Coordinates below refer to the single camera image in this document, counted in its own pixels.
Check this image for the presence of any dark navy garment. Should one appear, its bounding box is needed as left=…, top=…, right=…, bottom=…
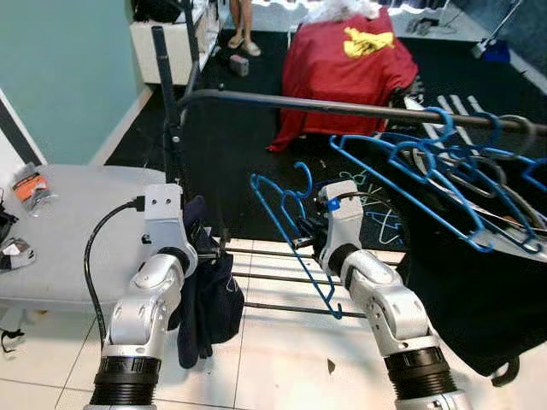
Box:
left=167, top=196, right=246, bottom=370

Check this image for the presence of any grey upholstered ottoman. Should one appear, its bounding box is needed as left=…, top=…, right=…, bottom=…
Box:
left=0, top=164, right=185, bottom=313

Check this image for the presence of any black metal clothes rack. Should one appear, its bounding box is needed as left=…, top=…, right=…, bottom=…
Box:
left=152, top=26, right=547, bottom=317

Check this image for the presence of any black printed T-shirt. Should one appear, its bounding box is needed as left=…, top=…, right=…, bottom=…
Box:
left=397, top=145, right=547, bottom=377

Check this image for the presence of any orange packet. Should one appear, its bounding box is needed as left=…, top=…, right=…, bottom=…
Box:
left=13, top=171, right=54, bottom=210

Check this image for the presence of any small grey box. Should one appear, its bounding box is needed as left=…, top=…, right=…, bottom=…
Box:
left=229, top=54, right=250, bottom=78

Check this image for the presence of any black and white packet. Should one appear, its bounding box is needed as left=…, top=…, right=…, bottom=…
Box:
left=0, top=239, right=37, bottom=270

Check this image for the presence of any white cabinet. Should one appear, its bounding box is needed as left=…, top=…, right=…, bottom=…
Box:
left=130, top=0, right=210, bottom=85

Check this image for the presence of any yellow cloth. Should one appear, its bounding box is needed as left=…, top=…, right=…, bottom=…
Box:
left=344, top=27, right=396, bottom=59

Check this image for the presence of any person with bare legs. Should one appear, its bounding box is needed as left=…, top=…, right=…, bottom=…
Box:
left=226, top=0, right=262, bottom=56

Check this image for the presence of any white plastic bag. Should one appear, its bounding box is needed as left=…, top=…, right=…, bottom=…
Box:
left=303, top=0, right=381, bottom=25

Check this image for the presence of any grey power strip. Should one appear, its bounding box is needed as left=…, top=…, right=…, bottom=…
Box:
left=410, top=15, right=445, bottom=35

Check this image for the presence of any mop with blue head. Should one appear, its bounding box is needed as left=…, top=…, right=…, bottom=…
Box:
left=472, top=0, right=526, bottom=62

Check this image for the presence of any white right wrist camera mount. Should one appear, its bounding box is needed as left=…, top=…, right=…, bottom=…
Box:
left=318, top=181, right=364, bottom=257

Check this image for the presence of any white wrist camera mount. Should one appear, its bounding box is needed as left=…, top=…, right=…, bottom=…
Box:
left=141, top=184, right=187, bottom=257
left=318, top=181, right=364, bottom=257

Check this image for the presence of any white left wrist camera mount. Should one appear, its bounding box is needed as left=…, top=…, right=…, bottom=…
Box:
left=141, top=184, right=187, bottom=257

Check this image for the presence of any white wire clothes hanger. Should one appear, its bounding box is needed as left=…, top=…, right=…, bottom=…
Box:
left=342, top=167, right=403, bottom=249

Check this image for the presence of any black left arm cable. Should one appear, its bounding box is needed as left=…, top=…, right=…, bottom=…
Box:
left=83, top=196, right=146, bottom=343

